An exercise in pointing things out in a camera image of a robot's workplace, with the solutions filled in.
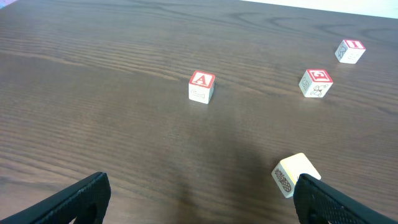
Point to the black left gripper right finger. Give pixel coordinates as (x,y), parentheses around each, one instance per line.
(318,203)

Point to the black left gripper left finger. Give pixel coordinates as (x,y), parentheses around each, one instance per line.
(83,202)

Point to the red letter I block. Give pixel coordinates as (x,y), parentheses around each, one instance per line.
(349,51)

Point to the red letter A block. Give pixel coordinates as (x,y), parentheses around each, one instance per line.
(201,87)

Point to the yellow pineapple block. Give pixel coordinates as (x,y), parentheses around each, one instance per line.
(286,173)

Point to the red letter G block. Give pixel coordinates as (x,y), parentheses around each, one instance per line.
(315,83)

